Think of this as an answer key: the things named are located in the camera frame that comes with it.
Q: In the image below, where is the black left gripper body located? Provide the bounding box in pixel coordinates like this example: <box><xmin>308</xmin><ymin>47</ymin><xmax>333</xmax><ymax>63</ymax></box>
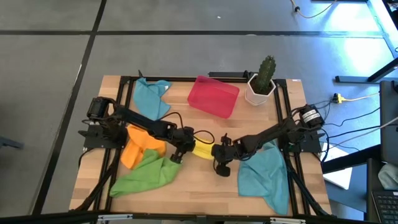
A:
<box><xmin>169</xmin><ymin>126</ymin><xmax>197</xmax><ymax>164</ymax></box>

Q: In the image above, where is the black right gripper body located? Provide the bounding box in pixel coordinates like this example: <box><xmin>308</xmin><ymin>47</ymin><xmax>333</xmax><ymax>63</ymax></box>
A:
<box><xmin>211</xmin><ymin>134</ymin><xmax>239</xmax><ymax>177</ymax></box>

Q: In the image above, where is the yellow microfiber towel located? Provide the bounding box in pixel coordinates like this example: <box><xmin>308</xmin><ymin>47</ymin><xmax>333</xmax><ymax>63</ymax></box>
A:
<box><xmin>192</xmin><ymin>139</ymin><xmax>216</xmax><ymax>161</ymax></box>

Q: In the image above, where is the green microfiber towel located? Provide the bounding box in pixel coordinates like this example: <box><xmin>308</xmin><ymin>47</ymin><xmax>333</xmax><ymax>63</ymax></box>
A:
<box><xmin>109</xmin><ymin>148</ymin><xmax>183</xmax><ymax>198</ymax></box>

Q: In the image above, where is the pink plastic basket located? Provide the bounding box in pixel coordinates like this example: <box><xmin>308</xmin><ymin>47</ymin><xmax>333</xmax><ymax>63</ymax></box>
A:
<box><xmin>187</xmin><ymin>75</ymin><xmax>241</xmax><ymax>119</ymax></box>

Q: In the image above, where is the orange microfiber towel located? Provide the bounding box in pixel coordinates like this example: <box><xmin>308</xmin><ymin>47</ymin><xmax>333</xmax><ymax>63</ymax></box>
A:
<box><xmin>120</xmin><ymin>124</ymin><xmax>167</xmax><ymax>170</ymax></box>

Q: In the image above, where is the blue microfiber towel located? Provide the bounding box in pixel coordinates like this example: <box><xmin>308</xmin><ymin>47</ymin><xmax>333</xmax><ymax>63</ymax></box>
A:
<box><xmin>238</xmin><ymin>139</ymin><xmax>290</xmax><ymax>216</ymax></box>
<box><xmin>132</xmin><ymin>77</ymin><xmax>172</xmax><ymax>121</ymax></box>

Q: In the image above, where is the white hexagonal plant pot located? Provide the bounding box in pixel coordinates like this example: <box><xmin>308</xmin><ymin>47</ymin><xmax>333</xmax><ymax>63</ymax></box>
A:
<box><xmin>244</xmin><ymin>73</ymin><xmax>277</xmax><ymax>106</ymax></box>

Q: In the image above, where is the black crossbar with silver brackets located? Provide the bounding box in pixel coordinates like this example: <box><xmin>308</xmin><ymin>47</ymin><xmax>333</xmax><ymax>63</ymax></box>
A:
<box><xmin>0</xmin><ymin>210</ymin><xmax>368</xmax><ymax>224</ymax></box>

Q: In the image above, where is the green cactus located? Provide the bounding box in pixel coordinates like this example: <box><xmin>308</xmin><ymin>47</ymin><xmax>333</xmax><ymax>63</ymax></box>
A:
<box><xmin>254</xmin><ymin>55</ymin><xmax>277</xmax><ymax>95</ymax></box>

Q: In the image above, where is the white sheet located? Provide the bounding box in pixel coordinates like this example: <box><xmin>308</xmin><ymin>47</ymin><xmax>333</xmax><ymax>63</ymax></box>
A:
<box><xmin>322</xmin><ymin>145</ymin><xmax>354</xmax><ymax>190</ymax></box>

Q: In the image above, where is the black desk beam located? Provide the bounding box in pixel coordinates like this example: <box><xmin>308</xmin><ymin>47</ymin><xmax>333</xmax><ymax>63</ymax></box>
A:
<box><xmin>322</xmin><ymin>144</ymin><xmax>382</xmax><ymax>174</ymax></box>

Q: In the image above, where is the black desk foot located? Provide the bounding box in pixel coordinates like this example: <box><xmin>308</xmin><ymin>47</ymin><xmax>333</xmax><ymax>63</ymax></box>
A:
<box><xmin>335</xmin><ymin>57</ymin><xmax>398</xmax><ymax>84</ymax></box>

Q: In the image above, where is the grey cloth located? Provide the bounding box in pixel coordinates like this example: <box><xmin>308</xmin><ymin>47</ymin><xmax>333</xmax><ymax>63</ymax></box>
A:
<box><xmin>377</xmin><ymin>162</ymin><xmax>398</xmax><ymax>190</ymax></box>

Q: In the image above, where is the black monitor panel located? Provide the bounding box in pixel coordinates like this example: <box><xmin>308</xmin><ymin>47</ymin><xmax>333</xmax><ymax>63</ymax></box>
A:
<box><xmin>379</xmin><ymin>80</ymin><xmax>398</xmax><ymax>166</ymax></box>

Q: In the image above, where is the black laptop keyboard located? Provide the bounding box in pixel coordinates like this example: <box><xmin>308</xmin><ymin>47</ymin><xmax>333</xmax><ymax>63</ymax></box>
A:
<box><xmin>371</xmin><ymin>190</ymin><xmax>398</xmax><ymax>224</ymax></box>

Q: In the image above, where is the grey floor object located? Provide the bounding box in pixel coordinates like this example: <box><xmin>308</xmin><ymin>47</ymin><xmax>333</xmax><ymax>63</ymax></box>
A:
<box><xmin>0</xmin><ymin>136</ymin><xmax>24</xmax><ymax>149</ymax></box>

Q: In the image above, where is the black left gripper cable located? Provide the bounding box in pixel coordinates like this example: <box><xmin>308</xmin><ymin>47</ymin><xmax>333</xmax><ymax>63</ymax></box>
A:
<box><xmin>160</xmin><ymin>111</ymin><xmax>216</xmax><ymax>146</ymax></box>

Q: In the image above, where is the black aluminium table frame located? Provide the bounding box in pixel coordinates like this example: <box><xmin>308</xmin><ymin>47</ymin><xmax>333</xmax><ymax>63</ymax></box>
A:
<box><xmin>70</xmin><ymin>74</ymin><xmax>332</xmax><ymax>218</ymax></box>

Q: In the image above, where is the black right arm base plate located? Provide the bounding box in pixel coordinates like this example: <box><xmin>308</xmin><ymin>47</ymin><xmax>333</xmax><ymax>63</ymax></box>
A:
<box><xmin>278</xmin><ymin>128</ymin><xmax>323</xmax><ymax>153</ymax></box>

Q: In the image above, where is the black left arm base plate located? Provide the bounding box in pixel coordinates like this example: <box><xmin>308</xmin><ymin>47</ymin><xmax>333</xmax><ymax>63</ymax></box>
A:
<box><xmin>78</xmin><ymin>129</ymin><xmax>128</xmax><ymax>149</ymax></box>

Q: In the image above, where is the yellow plug with cable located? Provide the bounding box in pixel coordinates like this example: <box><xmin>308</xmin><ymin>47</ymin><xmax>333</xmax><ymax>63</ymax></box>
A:
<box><xmin>332</xmin><ymin>92</ymin><xmax>381</xmax><ymax>104</ymax></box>

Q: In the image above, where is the black power cable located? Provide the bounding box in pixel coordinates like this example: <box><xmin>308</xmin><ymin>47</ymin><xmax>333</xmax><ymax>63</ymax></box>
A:
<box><xmin>323</xmin><ymin>123</ymin><xmax>398</xmax><ymax>139</ymax></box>

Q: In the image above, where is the grey cable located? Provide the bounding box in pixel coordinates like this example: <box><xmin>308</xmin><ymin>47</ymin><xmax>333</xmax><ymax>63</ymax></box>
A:
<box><xmin>329</xmin><ymin>116</ymin><xmax>398</xmax><ymax>147</ymax></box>

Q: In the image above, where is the cream floor cable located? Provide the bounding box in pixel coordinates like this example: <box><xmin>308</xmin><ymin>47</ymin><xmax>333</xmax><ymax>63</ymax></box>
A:
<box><xmin>289</xmin><ymin>0</ymin><xmax>338</xmax><ymax>19</ymax></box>

